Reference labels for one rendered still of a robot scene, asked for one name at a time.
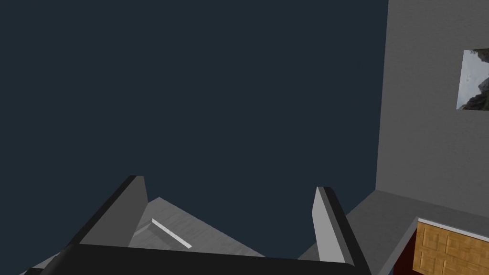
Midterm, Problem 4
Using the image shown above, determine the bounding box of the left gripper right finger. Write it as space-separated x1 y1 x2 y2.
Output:
311 186 367 267

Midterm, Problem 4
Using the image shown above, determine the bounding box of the grey cabinet with white handle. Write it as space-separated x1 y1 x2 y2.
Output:
22 196 266 275

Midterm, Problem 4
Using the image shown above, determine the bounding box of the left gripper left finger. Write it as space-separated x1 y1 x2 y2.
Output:
68 175 149 247

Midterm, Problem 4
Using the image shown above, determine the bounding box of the landscape picture on wall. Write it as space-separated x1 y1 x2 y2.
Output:
456 49 489 111

